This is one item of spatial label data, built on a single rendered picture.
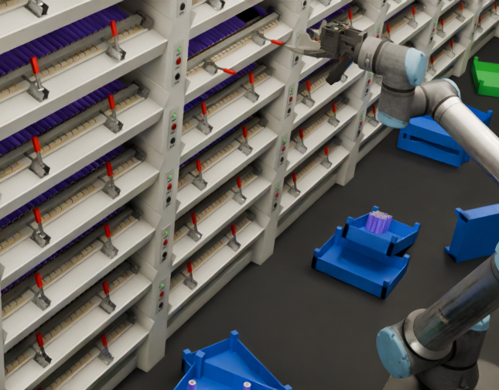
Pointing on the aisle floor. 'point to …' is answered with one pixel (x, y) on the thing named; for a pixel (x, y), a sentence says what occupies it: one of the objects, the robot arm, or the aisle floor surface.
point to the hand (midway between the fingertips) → (296, 39)
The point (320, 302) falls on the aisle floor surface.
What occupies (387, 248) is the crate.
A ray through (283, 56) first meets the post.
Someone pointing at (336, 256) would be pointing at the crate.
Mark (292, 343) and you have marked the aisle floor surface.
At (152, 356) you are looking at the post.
